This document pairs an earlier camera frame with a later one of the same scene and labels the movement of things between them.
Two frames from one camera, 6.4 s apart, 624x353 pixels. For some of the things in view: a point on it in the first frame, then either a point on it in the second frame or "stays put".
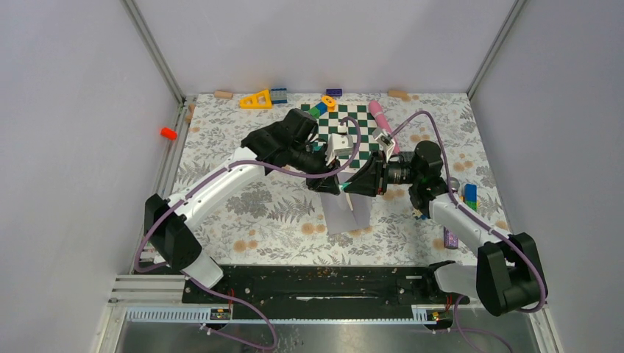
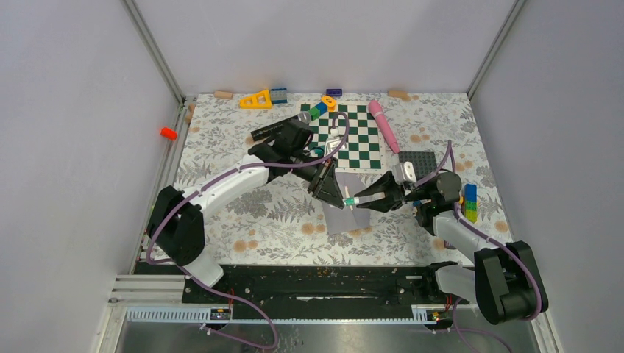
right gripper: [373, 179] to [394, 193]
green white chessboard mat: [355, 120] stays put
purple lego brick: [334, 92] stays put
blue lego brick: [279, 95] stays put
